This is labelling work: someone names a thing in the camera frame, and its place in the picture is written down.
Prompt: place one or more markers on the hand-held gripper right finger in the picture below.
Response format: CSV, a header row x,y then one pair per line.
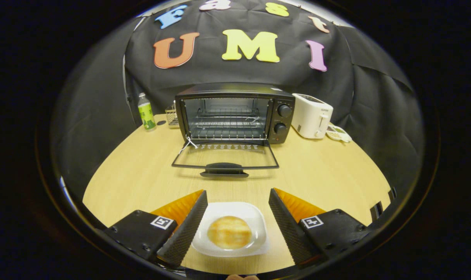
x,y
288,229

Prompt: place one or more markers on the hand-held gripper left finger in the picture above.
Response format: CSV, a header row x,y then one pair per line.
x,y
185,233

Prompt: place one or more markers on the round golden bun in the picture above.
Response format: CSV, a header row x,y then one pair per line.
x,y
229,232

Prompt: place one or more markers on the black toaster oven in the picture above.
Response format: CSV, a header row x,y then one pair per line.
x,y
235,90

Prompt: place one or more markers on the white pop-up toaster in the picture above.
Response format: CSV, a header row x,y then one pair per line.
x,y
309,116

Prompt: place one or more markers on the white square plate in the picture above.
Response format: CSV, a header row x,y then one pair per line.
x,y
220,210

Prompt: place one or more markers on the black table edge clamp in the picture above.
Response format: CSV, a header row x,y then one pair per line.
x,y
376,212
392,194

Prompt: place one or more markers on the small snack dish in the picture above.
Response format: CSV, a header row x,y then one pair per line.
x,y
338,134

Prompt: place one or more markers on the green drink bottle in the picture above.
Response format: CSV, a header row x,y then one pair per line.
x,y
147,114

